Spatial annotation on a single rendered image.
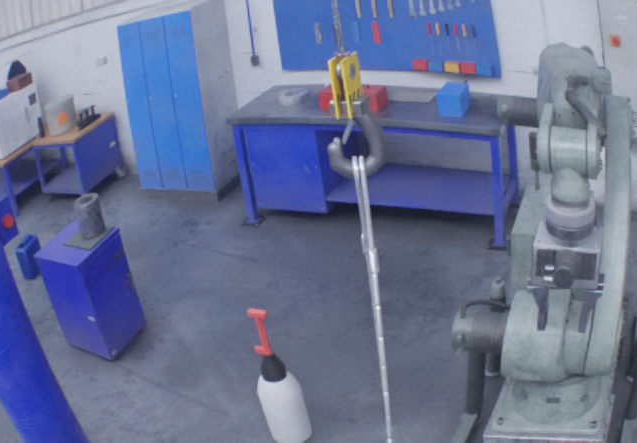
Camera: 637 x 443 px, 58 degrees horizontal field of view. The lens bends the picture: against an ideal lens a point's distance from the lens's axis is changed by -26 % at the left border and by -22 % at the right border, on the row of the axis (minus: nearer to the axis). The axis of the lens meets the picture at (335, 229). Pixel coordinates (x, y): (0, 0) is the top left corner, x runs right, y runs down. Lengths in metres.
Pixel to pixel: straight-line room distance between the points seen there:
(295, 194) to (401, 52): 1.32
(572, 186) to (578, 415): 1.06
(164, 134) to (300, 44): 1.39
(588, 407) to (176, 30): 4.36
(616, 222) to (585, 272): 0.43
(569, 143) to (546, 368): 0.81
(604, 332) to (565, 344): 0.15
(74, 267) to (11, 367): 1.71
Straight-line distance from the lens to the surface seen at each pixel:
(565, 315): 2.19
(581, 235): 1.81
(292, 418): 3.31
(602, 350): 2.21
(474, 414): 2.93
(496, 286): 2.93
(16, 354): 2.37
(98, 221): 4.16
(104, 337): 4.20
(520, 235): 2.78
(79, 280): 4.02
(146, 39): 5.81
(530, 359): 2.21
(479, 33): 5.02
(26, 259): 5.69
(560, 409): 2.48
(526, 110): 2.46
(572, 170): 1.75
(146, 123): 6.08
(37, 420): 2.54
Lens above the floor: 2.43
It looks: 28 degrees down
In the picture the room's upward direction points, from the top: 8 degrees counter-clockwise
